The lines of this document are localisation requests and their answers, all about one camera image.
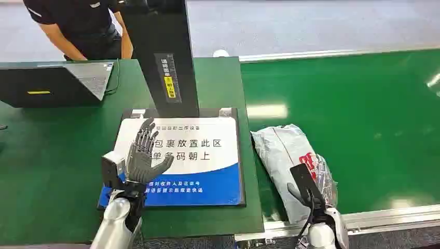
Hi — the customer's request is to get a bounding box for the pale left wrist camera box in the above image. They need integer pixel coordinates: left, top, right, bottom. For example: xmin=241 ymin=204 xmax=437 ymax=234
xmin=101 ymin=150 xmax=127 ymax=190

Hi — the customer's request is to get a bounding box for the aluminium conveyor frame rail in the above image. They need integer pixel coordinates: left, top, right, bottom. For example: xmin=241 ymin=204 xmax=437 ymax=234
xmin=234 ymin=204 xmax=440 ymax=243

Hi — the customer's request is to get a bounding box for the black laptop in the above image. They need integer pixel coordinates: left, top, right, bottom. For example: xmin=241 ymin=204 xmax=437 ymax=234
xmin=0 ymin=60 xmax=116 ymax=108

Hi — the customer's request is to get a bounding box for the grey plastic parcel bag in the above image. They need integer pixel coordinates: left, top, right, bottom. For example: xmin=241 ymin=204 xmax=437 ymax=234
xmin=250 ymin=124 xmax=339 ymax=225

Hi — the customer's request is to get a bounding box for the black cable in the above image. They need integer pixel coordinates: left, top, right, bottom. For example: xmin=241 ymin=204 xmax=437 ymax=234
xmin=103 ymin=58 xmax=121 ymax=96

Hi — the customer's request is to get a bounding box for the white and blue printed sign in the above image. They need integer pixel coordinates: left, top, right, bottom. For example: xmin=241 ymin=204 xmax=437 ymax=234
xmin=98 ymin=107 xmax=246 ymax=209

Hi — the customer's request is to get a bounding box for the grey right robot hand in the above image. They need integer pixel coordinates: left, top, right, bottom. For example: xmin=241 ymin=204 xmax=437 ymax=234
xmin=287 ymin=163 xmax=326 ymax=214

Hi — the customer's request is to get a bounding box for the green table mat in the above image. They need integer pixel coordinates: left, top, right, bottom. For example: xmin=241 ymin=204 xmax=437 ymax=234
xmin=0 ymin=57 xmax=265 ymax=246

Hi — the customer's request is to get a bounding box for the black scanner stand column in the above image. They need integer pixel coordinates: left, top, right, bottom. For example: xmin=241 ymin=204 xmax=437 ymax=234
xmin=118 ymin=0 xmax=200 ymax=119

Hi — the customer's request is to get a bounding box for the person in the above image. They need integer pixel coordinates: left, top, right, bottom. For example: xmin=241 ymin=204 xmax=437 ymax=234
xmin=22 ymin=0 xmax=134 ymax=62

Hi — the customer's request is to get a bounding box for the green conveyor belt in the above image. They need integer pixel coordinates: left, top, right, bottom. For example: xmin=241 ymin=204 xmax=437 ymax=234
xmin=240 ymin=48 xmax=440 ymax=220

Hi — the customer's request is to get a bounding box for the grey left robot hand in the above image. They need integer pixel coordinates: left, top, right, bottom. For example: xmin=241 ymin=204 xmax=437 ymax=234
xmin=124 ymin=118 xmax=175 ymax=185

